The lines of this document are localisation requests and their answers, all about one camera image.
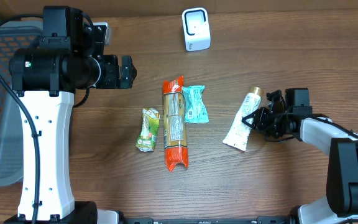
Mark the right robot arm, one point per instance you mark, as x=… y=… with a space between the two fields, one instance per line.
x=340 y=203

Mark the orange spaghetti package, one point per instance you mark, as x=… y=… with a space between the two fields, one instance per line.
x=174 y=129

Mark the grey plastic shopping basket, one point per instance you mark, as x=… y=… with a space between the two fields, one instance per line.
x=13 y=35

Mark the white barcode scanner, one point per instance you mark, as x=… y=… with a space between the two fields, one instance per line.
x=196 y=29

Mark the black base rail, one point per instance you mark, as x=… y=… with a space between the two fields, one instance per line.
x=258 y=220

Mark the green yellow snack packet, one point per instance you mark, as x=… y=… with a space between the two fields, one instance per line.
x=148 y=135

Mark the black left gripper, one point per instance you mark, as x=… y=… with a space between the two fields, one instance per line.
x=126 y=72

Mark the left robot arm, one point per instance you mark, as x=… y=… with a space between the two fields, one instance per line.
x=69 y=57

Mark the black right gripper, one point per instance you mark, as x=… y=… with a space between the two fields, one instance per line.
x=272 y=115

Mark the teal wipes packet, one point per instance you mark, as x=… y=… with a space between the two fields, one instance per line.
x=196 y=111

